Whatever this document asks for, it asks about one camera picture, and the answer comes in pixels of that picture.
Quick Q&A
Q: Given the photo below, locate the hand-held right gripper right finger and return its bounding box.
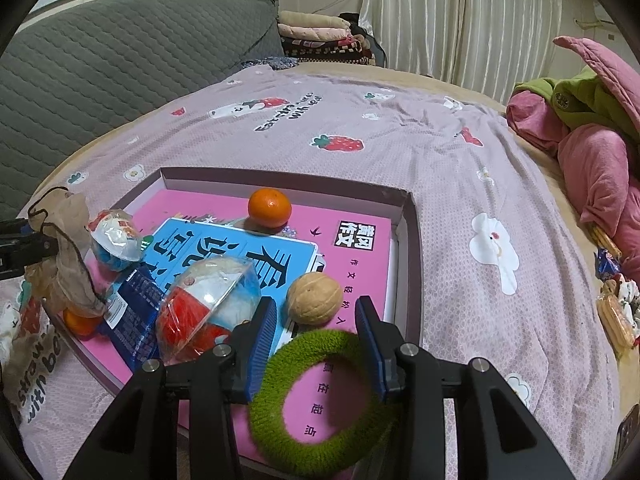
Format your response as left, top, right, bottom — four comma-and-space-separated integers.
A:
354, 296, 576, 480

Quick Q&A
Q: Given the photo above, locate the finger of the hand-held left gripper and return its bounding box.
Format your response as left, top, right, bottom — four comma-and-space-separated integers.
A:
0, 236, 60, 281
0, 217, 36, 237

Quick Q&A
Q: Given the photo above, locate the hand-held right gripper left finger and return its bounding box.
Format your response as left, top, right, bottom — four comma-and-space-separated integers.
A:
65, 296, 278, 480

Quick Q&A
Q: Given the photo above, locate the beige mesh scrunchie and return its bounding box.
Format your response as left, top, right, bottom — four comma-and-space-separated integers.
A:
25, 192, 108, 318

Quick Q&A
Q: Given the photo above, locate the walnut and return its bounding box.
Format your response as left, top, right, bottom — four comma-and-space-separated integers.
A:
285, 272, 344, 326

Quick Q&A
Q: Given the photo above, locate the large orange mandarin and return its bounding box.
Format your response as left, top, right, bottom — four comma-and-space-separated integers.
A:
63, 308, 103, 337

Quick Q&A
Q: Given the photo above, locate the green fuzzy ring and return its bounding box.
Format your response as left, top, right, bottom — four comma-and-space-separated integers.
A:
248, 329, 401, 477

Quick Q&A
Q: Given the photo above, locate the grey cardboard box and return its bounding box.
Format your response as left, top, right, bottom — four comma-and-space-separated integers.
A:
47, 166, 423, 461

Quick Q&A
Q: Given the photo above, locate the blue snack packet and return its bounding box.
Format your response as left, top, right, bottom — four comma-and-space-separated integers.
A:
97, 265, 176, 373

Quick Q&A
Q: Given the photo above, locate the small orange mandarin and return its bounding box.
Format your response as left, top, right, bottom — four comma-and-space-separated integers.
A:
247, 187, 292, 228

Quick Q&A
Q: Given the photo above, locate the pink and blue book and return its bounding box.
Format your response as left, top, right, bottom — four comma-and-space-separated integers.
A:
70, 187, 396, 461

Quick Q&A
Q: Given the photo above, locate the grey quilted headboard cover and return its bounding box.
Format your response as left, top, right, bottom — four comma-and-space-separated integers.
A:
0, 0, 283, 221

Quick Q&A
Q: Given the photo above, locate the strawberry print bed sheet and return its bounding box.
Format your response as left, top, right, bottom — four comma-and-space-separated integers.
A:
0, 67, 623, 480

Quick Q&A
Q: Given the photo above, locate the biscuit packet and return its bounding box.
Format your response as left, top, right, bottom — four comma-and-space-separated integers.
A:
597, 280, 638, 351

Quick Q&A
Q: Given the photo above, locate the blue candy wrapper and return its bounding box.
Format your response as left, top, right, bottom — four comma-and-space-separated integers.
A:
594, 247, 623, 281

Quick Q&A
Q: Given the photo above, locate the white crumpled wrapper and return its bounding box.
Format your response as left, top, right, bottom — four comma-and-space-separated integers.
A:
612, 272, 640, 341

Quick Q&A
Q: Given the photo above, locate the dark smartphone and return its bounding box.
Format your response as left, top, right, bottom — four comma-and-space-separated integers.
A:
612, 402, 640, 466

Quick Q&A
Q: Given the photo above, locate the blue knitted cloth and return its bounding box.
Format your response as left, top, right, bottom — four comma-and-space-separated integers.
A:
240, 56, 301, 72

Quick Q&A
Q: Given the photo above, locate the pink quilt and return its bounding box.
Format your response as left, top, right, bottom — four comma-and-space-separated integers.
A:
505, 35, 640, 286

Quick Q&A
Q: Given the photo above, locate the dark garment pile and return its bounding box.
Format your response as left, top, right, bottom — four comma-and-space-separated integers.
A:
337, 11, 387, 67

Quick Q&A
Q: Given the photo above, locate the stack of folded blankets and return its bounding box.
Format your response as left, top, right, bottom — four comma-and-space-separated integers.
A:
276, 10, 373, 65

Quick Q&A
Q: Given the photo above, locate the green garment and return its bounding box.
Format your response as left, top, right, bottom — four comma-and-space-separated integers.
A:
515, 67, 640, 143

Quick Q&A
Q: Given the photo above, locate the white curtain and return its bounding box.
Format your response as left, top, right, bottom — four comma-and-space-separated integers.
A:
357, 0, 566, 92

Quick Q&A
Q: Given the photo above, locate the white air conditioner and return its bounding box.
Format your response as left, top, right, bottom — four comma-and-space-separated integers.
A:
592, 2, 621, 26

